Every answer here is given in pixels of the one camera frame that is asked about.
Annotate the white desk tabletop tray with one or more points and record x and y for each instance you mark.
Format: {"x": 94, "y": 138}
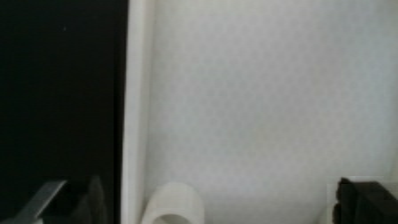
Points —
{"x": 261, "y": 104}

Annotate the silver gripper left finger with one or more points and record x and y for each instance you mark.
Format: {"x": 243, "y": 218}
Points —
{"x": 66, "y": 203}

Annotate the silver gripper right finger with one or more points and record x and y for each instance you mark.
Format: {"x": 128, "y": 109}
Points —
{"x": 366, "y": 204}

